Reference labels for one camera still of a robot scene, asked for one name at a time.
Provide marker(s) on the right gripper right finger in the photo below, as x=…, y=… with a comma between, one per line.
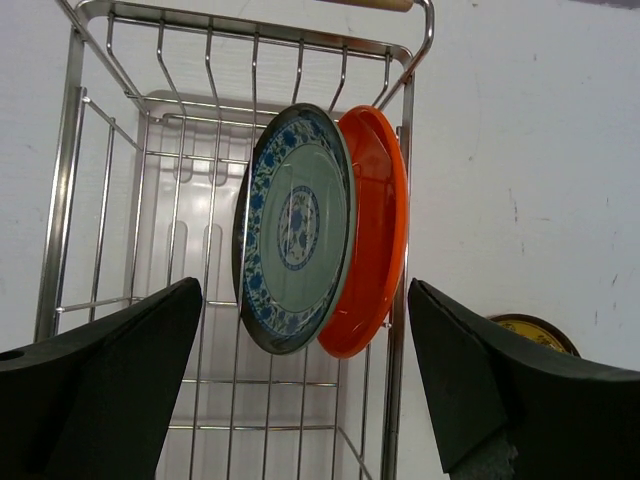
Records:
x=505, y=407

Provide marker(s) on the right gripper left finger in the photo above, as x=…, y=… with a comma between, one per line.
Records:
x=95, y=402

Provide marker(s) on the yellow patterned plate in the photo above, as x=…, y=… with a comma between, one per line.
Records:
x=536, y=330

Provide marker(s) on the orange plate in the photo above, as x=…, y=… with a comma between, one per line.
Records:
x=381, y=232

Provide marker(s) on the teal patterned plate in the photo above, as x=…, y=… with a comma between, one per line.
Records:
x=294, y=229

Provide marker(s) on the metal wire dish rack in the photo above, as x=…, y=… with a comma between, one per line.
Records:
x=162, y=105

